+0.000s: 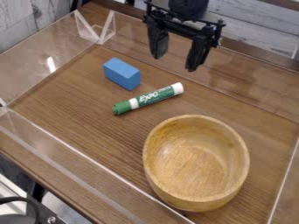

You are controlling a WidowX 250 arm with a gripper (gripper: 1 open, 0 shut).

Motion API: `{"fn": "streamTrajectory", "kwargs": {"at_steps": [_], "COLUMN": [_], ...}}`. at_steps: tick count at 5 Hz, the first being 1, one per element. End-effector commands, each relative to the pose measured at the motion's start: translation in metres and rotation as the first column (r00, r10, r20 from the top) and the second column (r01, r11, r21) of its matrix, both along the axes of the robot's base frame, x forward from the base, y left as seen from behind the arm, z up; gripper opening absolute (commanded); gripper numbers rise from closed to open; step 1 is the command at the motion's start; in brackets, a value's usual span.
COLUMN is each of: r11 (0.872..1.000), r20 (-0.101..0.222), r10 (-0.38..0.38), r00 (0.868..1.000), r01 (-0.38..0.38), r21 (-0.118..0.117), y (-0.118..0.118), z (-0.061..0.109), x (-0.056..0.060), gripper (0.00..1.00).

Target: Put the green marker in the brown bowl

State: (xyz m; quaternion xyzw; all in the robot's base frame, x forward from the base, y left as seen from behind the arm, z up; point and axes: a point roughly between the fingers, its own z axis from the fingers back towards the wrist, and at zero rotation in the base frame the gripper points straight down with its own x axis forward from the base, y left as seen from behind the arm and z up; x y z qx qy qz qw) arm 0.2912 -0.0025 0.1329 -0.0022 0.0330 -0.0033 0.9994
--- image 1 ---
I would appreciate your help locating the brown wooden bowl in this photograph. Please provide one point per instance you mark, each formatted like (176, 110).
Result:
(196, 162)

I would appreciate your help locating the blue foam block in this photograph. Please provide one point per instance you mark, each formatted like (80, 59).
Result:
(121, 73)

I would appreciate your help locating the green Expo marker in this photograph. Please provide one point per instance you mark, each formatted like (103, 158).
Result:
(150, 98)

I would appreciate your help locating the black metal table frame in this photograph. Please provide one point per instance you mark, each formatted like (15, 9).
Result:
(27, 203)

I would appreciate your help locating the clear acrylic tray wall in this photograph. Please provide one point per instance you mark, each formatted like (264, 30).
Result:
(83, 152)

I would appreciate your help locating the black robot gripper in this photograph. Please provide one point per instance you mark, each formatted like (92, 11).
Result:
(187, 18)

